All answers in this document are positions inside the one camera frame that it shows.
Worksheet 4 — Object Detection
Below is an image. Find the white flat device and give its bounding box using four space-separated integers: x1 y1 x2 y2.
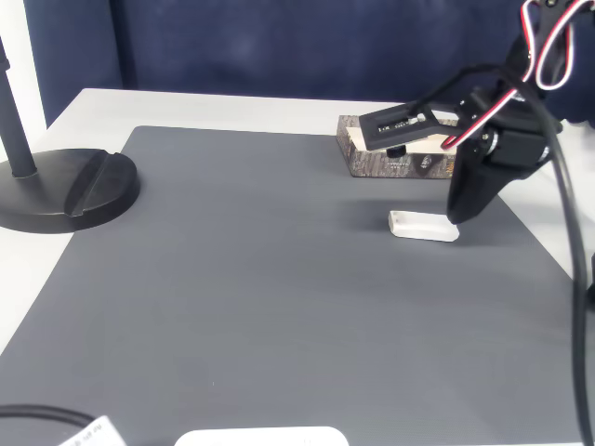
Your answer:
173 426 350 446

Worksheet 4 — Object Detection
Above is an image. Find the black round-base stand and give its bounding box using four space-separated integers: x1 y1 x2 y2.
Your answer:
0 36 142 235

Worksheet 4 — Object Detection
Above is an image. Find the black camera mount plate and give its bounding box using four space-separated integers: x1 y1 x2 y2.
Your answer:
357 102 460 158

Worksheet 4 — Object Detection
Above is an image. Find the grey table mat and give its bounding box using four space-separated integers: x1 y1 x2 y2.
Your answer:
0 125 588 446

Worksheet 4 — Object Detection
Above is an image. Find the white eraser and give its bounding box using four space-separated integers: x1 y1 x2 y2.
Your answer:
387 209 462 244

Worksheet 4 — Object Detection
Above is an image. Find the thick black cable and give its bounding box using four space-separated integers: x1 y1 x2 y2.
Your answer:
522 90 595 446

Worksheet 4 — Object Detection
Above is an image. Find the red white servo wire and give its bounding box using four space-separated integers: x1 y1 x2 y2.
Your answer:
440 0 595 153

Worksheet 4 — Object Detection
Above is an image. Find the thin black cable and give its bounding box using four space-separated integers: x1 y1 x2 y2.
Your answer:
0 403 95 431

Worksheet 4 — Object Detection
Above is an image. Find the white printed label tag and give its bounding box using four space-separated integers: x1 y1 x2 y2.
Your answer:
57 413 127 446

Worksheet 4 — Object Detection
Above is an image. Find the dark blue curtain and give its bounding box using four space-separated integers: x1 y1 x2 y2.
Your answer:
22 0 595 127

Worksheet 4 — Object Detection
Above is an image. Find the patterned cardboard box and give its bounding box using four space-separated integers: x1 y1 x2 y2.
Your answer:
336 114 462 180

